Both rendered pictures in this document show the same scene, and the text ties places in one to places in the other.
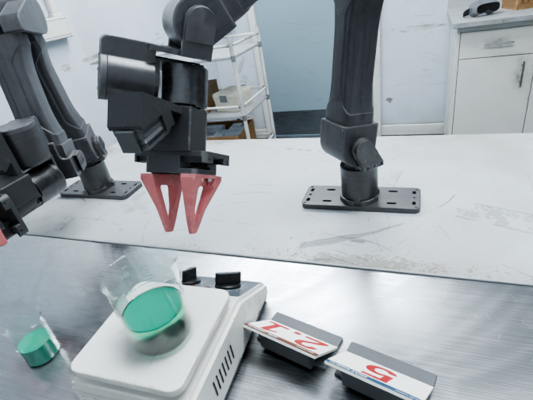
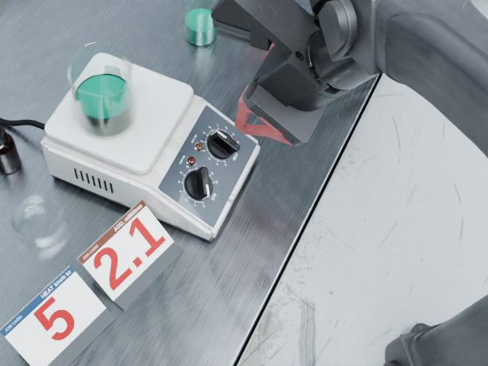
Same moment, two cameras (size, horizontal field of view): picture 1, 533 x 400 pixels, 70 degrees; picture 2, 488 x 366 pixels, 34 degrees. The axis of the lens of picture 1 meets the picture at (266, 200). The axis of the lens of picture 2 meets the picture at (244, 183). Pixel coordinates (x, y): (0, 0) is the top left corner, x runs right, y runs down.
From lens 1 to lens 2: 65 cm
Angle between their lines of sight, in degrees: 63
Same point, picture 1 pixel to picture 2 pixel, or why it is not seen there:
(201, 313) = (121, 146)
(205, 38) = (327, 38)
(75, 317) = (245, 49)
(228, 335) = (112, 179)
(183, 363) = (68, 133)
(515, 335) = not seen: outside the picture
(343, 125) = (414, 337)
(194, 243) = (356, 162)
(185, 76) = not seen: hidden behind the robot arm
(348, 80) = (445, 325)
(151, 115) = (232, 19)
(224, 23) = (364, 54)
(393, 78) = not seen: outside the picture
